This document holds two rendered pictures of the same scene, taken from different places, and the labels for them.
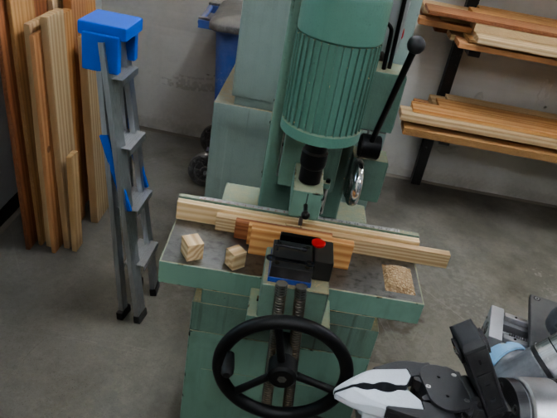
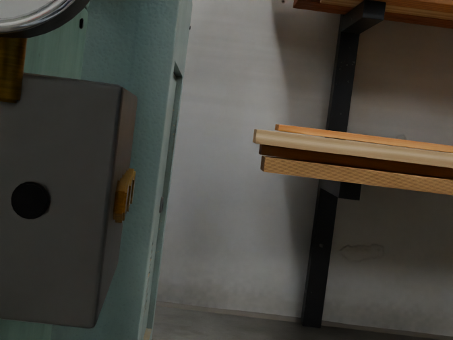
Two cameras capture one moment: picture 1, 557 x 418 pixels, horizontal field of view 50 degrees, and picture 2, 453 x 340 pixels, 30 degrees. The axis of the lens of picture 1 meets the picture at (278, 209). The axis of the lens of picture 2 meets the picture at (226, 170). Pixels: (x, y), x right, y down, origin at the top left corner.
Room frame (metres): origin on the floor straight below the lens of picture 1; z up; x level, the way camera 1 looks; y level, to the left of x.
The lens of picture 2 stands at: (0.75, -0.39, 0.61)
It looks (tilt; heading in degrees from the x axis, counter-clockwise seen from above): 3 degrees down; 358
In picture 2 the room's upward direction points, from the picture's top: 7 degrees clockwise
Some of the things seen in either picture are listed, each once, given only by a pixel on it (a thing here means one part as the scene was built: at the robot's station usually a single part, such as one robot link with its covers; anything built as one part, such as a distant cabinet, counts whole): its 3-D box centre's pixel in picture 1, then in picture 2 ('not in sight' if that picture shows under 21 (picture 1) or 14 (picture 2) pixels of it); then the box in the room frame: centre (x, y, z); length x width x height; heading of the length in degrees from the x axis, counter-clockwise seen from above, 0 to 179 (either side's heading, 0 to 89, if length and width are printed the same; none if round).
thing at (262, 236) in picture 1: (300, 246); not in sight; (1.14, -0.07, 0.94); 0.24 x 0.02 x 0.07; 92
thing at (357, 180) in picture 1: (354, 182); not in sight; (1.35, -0.18, 1.02); 0.12 x 0.03 x 0.12; 2
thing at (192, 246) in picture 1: (191, 247); not in sight; (1.08, 0.17, 0.92); 0.04 x 0.04 x 0.04; 33
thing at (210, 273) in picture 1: (291, 277); not in sight; (1.11, -0.06, 0.87); 0.61 x 0.30 x 0.06; 92
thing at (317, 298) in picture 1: (293, 285); not in sight; (1.02, -0.06, 0.92); 0.15 x 0.13 x 0.09; 92
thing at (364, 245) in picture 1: (332, 240); not in sight; (1.22, -0.14, 0.92); 0.58 x 0.02 x 0.04; 92
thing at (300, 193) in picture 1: (306, 192); not in sight; (1.23, -0.06, 1.03); 0.14 x 0.07 x 0.09; 2
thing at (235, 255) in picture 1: (235, 257); not in sight; (1.08, 0.07, 0.92); 0.03 x 0.03 x 0.04; 44
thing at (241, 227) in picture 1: (283, 235); not in sight; (1.19, -0.02, 0.92); 0.23 x 0.02 x 0.05; 92
